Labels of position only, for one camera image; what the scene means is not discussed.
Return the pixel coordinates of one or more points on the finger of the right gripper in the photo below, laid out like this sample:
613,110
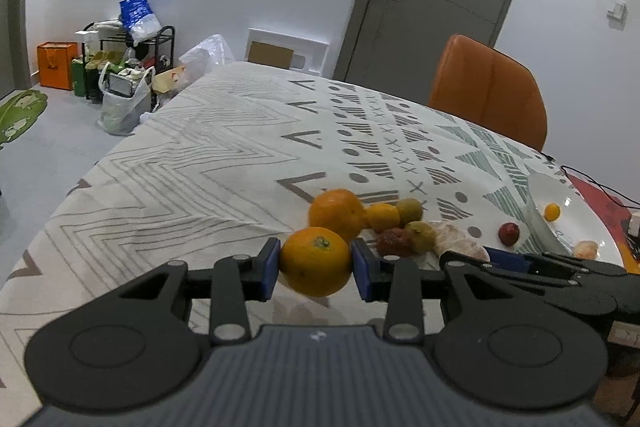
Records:
505,260

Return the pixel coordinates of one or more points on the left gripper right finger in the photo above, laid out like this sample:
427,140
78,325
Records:
401,284

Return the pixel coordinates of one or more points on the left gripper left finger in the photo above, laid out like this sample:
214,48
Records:
230,284

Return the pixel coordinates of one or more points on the tiny orange kumquat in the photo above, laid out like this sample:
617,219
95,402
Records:
552,212

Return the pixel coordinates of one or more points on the small mandarin orange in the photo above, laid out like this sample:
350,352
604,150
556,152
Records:
381,217

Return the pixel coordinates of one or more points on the peeled pomelo piece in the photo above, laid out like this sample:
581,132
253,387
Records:
587,250
450,238

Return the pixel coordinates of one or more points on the green lime back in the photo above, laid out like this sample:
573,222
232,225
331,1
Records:
409,210

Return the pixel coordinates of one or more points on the green lime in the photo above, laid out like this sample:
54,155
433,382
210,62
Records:
422,236
409,210

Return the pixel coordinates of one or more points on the large orange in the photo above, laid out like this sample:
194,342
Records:
315,262
339,211

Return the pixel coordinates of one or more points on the lone red apple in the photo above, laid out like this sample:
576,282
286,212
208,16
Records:
509,234

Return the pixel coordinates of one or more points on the green lime front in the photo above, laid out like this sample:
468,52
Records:
422,236

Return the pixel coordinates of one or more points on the white bakery plate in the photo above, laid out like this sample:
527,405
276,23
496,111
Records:
578,222

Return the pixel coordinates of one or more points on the red placemat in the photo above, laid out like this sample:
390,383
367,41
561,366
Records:
614,214

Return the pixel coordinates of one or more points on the patterned tablecloth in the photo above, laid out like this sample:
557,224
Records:
235,159

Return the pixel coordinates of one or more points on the orange leather chair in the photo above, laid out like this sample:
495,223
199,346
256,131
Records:
484,86

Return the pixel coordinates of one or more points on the white bag of items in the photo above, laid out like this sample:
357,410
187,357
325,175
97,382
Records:
126,97

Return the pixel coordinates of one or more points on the clear plastic bag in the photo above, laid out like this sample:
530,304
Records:
205,56

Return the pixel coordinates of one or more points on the black metal rack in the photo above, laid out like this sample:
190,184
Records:
108,41

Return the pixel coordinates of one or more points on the blue white plastic bag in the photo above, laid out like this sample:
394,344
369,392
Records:
139,20

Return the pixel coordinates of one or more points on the green floor mat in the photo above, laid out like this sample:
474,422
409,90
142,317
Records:
19,114

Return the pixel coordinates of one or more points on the orange box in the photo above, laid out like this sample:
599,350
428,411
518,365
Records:
53,60

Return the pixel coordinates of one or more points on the white foam packaging frame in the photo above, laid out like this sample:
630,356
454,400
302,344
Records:
269,48

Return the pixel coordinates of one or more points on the white wall switch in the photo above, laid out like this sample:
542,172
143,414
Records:
616,10

